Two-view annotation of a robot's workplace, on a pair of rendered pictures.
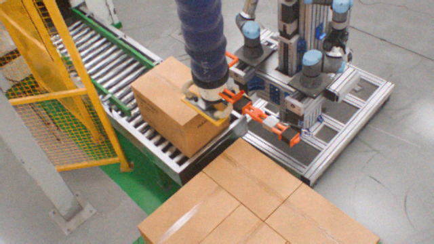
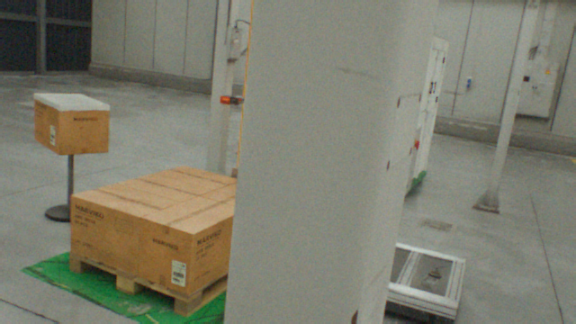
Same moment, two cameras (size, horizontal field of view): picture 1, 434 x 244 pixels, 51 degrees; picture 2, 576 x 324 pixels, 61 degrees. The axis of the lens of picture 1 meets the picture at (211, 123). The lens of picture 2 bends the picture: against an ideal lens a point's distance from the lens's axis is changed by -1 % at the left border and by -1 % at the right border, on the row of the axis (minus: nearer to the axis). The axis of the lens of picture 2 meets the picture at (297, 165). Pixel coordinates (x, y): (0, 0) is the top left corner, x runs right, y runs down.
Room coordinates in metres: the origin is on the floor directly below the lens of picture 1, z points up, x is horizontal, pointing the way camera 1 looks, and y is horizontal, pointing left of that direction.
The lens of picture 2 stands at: (0.22, -3.47, 1.68)
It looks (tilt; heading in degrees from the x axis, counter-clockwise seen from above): 14 degrees down; 59
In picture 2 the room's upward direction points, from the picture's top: 7 degrees clockwise
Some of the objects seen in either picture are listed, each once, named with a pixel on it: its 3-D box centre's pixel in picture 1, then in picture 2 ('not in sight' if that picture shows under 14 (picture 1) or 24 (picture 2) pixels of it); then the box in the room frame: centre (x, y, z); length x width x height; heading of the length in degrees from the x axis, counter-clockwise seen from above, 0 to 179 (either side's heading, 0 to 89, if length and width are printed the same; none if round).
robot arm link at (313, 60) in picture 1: (312, 62); not in sight; (2.06, -0.71, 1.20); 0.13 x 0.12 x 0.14; 69
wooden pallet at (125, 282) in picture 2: not in sight; (183, 252); (1.32, -0.13, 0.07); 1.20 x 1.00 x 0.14; 35
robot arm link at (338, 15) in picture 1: (340, 9); not in sight; (1.76, -0.72, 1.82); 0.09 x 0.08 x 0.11; 159
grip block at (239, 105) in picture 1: (242, 105); not in sight; (1.76, -0.20, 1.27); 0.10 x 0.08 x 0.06; 126
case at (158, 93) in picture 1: (181, 106); not in sight; (2.33, 0.20, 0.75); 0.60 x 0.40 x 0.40; 35
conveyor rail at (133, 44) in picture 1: (151, 61); not in sight; (3.19, 0.43, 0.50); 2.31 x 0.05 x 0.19; 35
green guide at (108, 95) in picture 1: (73, 71); not in sight; (3.14, 1.12, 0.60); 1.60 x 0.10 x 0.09; 35
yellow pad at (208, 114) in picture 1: (203, 106); not in sight; (1.90, 0.03, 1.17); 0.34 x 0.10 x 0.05; 36
